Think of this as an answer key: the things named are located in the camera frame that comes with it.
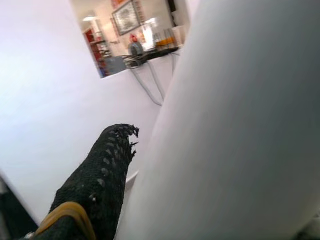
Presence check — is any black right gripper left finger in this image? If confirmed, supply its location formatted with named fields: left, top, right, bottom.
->
left=34, top=123, right=140, bottom=240

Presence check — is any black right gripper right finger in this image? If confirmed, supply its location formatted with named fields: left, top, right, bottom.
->
left=291, top=216, right=320, bottom=240

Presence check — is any white plastic table leg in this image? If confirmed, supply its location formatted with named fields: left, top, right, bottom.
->
left=113, top=0, right=320, bottom=240

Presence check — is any yellow rubber band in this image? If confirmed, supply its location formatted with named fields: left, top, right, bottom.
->
left=34, top=201, right=97, bottom=240

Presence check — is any grey box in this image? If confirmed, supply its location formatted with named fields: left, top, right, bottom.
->
left=106, top=56, right=126, bottom=75

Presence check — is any grey round appliance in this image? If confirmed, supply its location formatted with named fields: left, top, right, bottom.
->
left=127, top=34, right=144, bottom=56

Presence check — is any black counter shelf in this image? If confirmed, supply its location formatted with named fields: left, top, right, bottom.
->
left=122, top=47, right=181, bottom=68

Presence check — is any red storage shelf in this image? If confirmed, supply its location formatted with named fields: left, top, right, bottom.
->
left=83, top=27, right=111, bottom=78

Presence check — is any glass jar orange liquid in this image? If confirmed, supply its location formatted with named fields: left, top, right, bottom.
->
left=154, top=27, right=175, bottom=48

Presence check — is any grey hanging cable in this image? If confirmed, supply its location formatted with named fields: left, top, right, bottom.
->
left=133, top=66, right=162, bottom=106
left=147, top=61, right=166, bottom=102

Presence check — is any framed wall picture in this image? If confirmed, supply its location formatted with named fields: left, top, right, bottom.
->
left=111, top=0, right=141, bottom=36

